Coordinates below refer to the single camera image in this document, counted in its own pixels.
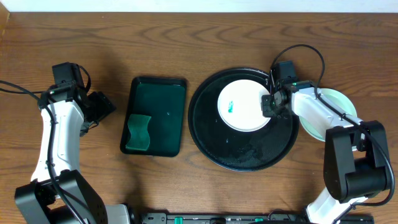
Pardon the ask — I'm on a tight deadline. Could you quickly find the green sponge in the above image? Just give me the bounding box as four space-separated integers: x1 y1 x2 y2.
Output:
126 114 151 151

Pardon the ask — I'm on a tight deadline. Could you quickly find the mint green plate front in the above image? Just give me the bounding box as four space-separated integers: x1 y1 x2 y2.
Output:
300 88 357 142

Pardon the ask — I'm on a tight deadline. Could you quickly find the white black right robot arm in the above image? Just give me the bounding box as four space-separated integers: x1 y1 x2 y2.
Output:
261 81 396 223

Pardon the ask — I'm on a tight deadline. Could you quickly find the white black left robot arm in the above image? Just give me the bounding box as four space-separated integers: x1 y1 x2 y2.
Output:
14 84 131 223

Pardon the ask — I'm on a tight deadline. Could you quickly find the round black tray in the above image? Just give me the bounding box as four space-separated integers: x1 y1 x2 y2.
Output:
188 67 300 172

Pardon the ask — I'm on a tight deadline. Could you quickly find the dark green rectangular tray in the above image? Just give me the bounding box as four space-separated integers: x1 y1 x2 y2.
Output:
120 77 187 157

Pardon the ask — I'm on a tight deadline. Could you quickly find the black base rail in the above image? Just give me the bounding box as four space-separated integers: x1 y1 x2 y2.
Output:
137 208 375 224

